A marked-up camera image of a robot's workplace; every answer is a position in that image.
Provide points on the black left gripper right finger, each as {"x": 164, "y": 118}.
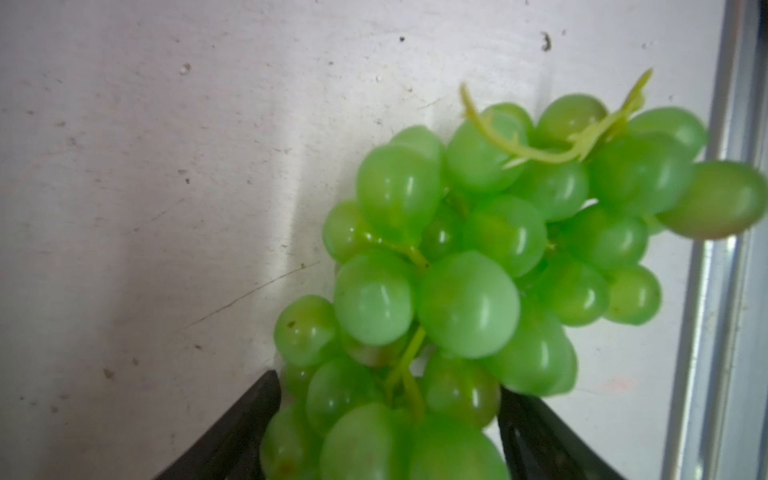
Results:
{"x": 538, "y": 444}

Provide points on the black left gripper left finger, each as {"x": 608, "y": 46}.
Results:
{"x": 229, "y": 449}

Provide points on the green fake grape bunch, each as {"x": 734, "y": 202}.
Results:
{"x": 462, "y": 264}

